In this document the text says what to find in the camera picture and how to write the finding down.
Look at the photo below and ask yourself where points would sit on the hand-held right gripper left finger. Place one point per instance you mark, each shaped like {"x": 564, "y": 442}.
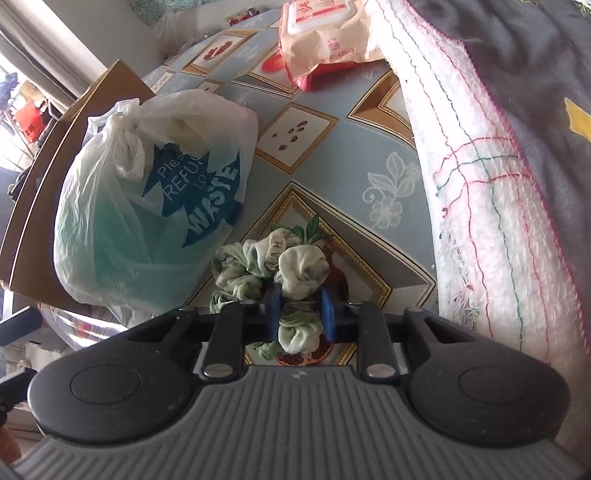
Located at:
{"x": 275, "y": 314}

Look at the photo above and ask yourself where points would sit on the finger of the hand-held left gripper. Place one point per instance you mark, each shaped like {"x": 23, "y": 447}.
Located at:
{"x": 18, "y": 387}

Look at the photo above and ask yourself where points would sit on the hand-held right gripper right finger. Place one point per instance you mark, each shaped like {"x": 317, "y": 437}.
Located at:
{"x": 328, "y": 314}

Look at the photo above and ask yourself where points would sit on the green white fabric bundle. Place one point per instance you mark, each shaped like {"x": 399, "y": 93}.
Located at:
{"x": 300, "y": 272}

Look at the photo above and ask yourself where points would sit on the white plastic bag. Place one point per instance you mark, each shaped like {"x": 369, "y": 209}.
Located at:
{"x": 138, "y": 217}

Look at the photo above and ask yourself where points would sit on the fruit printed mat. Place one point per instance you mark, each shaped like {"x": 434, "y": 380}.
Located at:
{"x": 323, "y": 175}

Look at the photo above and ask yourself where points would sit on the cardboard box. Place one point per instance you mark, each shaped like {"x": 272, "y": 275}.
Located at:
{"x": 55, "y": 152}

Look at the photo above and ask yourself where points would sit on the red wet wipes pack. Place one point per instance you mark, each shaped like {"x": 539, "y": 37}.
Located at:
{"x": 323, "y": 41}

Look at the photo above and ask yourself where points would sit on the grey quilt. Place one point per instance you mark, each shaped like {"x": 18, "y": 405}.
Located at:
{"x": 531, "y": 92}

